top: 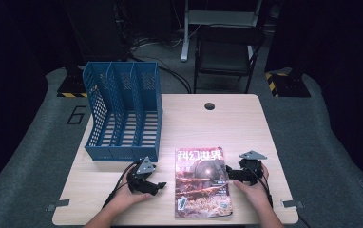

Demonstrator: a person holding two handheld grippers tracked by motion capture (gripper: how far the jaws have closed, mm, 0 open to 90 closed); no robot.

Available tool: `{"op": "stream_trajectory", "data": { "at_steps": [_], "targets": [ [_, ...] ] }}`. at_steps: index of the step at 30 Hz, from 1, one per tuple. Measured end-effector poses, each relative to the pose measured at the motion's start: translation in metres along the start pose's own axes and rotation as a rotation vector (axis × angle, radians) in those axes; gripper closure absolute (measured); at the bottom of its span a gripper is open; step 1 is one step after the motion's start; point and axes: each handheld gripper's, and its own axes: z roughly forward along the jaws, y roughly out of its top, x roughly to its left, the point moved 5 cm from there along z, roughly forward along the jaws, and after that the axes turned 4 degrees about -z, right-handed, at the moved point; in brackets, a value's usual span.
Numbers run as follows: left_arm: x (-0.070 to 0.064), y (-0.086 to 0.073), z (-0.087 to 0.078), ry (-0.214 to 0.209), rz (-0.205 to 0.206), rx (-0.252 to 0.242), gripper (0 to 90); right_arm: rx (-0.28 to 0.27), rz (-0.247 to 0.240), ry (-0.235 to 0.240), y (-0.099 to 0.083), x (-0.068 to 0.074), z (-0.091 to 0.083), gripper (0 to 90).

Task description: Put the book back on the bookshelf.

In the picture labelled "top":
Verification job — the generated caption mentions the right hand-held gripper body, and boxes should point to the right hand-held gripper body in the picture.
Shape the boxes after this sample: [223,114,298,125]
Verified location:
[239,149,268,187]

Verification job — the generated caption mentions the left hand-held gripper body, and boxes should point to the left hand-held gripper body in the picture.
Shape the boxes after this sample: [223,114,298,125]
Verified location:
[125,156,157,194]

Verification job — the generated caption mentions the reddish cover magazine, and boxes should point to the reddish cover magazine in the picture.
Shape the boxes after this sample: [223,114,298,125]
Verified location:
[173,145,234,219]

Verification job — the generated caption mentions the blue plastic file rack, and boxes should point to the blue plastic file rack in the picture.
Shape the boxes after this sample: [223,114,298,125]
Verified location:
[82,61,163,163]

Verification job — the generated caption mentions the person's left hand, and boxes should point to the person's left hand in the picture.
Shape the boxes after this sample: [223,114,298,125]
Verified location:
[112,176,154,210]

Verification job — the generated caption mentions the person's right hand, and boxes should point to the person's right hand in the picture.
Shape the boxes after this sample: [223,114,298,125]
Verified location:
[232,163,273,209]

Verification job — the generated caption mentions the grey metal table clip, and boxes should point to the grey metal table clip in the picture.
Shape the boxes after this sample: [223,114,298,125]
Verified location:
[280,199,305,209]
[46,199,71,213]

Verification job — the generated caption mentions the black stand with striped base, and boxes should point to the black stand with striped base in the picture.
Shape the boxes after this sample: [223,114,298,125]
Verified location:
[56,61,89,99]
[264,66,313,99]

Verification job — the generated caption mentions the black folding chair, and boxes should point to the black folding chair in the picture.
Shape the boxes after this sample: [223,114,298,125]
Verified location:
[193,25,266,95]

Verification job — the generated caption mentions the dark equipment cabinet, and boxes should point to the dark equipment cabinet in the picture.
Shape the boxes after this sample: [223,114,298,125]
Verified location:
[63,0,128,64]

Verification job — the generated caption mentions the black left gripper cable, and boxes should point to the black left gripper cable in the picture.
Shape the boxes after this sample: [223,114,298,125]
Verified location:
[102,160,142,209]

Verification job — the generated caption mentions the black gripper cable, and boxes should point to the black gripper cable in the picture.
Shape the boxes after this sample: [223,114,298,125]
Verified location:
[102,160,142,209]
[257,170,313,228]

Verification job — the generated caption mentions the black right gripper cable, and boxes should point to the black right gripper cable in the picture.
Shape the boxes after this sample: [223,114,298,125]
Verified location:
[257,170,313,228]

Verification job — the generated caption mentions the black floor cables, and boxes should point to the black floor cables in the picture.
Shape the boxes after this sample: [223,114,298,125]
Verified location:
[127,32,193,95]

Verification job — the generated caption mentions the white metal desk frame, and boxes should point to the white metal desk frame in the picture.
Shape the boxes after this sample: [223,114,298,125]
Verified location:
[180,0,263,63]

